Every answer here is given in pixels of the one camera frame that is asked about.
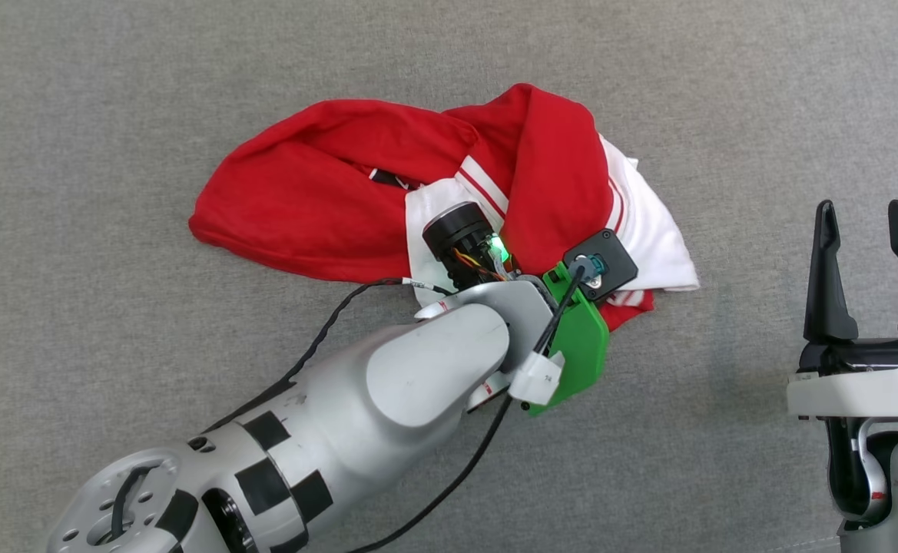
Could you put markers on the red white basketball jersey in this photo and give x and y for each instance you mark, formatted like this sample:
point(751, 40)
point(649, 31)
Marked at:
point(303, 200)

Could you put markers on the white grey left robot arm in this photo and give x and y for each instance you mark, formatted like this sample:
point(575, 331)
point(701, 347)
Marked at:
point(356, 415)

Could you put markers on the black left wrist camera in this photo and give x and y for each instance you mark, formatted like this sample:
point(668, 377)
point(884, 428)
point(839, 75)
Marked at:
point(610, 261)

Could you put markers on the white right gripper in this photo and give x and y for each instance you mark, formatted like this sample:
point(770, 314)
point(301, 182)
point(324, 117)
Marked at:
point(863, 388)

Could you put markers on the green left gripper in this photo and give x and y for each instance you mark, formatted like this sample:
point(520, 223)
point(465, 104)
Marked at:
point(579, 338)

